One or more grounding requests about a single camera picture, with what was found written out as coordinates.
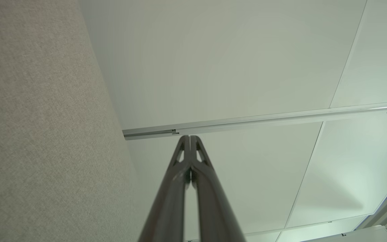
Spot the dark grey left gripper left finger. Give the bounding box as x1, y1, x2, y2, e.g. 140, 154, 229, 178
138, 135, 191, 242

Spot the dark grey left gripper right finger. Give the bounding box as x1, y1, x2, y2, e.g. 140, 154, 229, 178
191, 135, 246, 242

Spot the aluminium ceiling rail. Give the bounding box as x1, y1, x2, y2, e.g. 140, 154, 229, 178
122, 101, 387, 141

